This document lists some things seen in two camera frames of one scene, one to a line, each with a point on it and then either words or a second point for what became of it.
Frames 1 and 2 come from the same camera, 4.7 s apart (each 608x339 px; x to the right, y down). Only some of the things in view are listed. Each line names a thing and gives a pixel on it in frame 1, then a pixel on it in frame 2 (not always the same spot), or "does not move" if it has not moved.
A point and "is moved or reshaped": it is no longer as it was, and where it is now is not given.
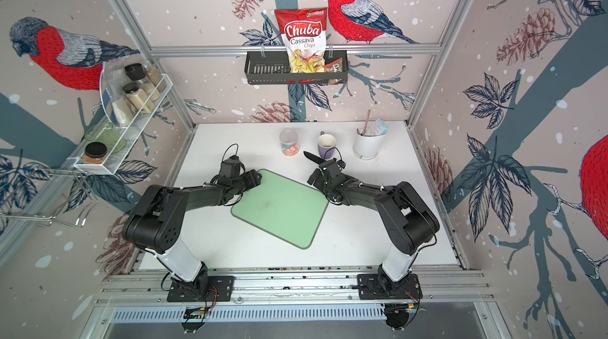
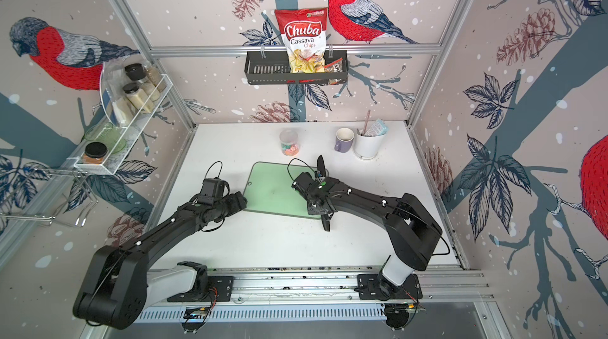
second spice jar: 139,100 does not move
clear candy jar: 289,142 does not move
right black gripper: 317,181 to 310,211
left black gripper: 252,180 to 237,203
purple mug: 326,144 to 344,137
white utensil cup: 368,146 does not move
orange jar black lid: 94,153 does not move
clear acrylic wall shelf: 127,88 does not move
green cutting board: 293,210 is moved or reshaped
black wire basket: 271,67 does not move
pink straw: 366,121 does not move
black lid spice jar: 138,72 does not move
